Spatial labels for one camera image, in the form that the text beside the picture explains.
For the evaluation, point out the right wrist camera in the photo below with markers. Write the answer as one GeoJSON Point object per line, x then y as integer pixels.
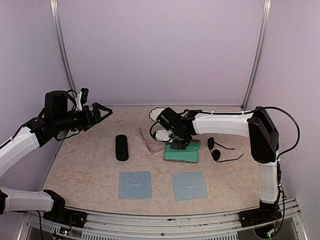
{"type": "Point", "coordinates": [163, 135]}

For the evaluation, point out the white scalloped bowl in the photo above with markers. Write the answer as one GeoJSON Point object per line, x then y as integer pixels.
{"type": "Point", "coordinates": [154, 113]}

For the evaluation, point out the black glasses case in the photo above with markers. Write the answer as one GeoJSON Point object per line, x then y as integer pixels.
{"type": "Point", "coordinates": [121, 148]}

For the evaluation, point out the right aluminium frame post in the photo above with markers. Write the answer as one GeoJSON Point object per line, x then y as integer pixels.
{"type": "Point", "coordinates": [258, 53]}

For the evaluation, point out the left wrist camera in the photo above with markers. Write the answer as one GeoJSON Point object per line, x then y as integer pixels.
{"type": "Point", "coordinates": [81, 99]}

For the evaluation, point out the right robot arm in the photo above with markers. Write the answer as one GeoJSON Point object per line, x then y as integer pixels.
{"type": "Point", "coordinates": [180, 128]}

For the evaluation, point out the blue cleaning cloth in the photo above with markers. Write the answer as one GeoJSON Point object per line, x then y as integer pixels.
{"type": "Point", "coordinates": [135, 185]}
{"type": "Point", "coordinates": [189, 186]}

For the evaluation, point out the front aluminium rail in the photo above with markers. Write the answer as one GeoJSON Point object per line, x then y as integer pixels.
{"type": "Point", "coordinates": [227, 225]}

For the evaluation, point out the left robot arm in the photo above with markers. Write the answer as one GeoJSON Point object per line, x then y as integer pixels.
{"type": "Point", "coordinates": [61, 113]}

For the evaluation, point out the black aviator sunglasses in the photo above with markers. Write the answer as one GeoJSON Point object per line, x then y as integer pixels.
{"type": "Point", "coordinates": [216, 153]}

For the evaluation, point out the left aluminium frame post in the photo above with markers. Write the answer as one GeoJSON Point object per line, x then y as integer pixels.
{"type": "Point", "coordinates": [54, 6]}

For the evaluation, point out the clear frame glasses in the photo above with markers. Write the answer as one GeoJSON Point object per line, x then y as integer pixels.
{"type": "Point", "coordinates": [152, 145]}

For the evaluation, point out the aluminium frame post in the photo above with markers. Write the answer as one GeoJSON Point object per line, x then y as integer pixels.
{"type": "Point", "coordinates": [54, 6]}
{"type": "Point", "coordinates": [258, 53]}

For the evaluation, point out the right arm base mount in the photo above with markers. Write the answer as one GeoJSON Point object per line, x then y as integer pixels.
{"type": "Point", "coordinates": [266, 212]}

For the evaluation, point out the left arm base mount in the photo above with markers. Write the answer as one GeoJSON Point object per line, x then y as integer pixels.
{"type": "Point", "coordinates": [66, 215]}

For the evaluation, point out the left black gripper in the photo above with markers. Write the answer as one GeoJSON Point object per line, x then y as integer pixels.
{"type": "Point", "coordinates": [89, 119]}

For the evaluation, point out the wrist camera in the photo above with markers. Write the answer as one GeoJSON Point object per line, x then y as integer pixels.
{"type": "Point", "coordinates": [81, 99]}
{"type": "Point", "coordinates": [163, 135]}

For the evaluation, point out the grey glasses case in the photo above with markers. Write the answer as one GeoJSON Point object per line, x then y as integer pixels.
{"type": "Point", "coordinates": [188, 155]}

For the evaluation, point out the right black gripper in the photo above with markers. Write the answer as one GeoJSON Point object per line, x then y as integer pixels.
{"type": "Point", "coordinates": [181, 146]}

